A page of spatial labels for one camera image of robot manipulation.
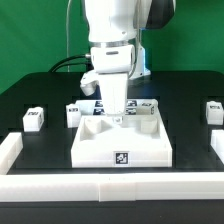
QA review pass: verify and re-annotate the black cable bundle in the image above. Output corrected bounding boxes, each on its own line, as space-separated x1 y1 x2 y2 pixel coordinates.
48 54 92 73

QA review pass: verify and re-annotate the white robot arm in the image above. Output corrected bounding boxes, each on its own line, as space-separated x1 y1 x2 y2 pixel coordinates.
80 0 176 117

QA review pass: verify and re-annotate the white square tabletop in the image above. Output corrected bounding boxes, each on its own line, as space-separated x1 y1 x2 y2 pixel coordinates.
71 114 172 168

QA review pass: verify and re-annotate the white U-shaped obstacle fence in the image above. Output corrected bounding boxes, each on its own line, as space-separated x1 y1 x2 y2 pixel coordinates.
0 132 224 202

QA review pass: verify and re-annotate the white fiducial marker base plate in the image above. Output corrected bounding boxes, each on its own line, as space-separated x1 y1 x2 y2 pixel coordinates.
76 99 159 116

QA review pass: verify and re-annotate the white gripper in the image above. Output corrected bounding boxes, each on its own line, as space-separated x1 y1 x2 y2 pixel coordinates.
91 45 135 116

